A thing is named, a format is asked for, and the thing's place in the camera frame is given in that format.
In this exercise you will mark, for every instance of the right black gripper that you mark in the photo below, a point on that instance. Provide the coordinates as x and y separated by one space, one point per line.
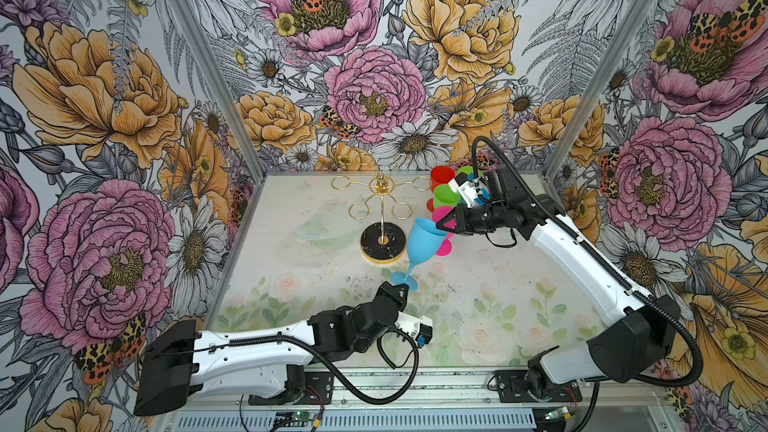
461 218

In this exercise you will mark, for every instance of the light blue wine glass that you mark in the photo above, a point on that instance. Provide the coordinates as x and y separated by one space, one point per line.
424 241

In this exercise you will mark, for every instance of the green wine glass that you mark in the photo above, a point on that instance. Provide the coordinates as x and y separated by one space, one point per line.
444 196
465 171

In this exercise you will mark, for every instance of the right green circuit board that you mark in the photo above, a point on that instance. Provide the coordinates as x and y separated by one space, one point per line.
560 413

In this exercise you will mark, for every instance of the gold wire wine glass rack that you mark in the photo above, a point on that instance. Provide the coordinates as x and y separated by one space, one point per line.
383 240

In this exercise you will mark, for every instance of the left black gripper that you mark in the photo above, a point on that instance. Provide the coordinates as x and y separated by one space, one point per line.
389 288

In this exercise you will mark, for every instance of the white vented cable duct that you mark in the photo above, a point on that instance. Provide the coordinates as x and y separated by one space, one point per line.
504 419

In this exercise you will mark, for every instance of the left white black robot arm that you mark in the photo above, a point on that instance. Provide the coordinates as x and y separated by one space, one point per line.
269 363

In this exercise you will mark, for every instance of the red wine glass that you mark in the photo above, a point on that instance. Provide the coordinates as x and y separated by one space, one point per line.
439 175

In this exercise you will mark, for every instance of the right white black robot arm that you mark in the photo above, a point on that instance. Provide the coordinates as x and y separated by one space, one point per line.
640 329

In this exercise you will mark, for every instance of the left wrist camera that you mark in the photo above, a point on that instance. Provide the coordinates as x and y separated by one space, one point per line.
420 329

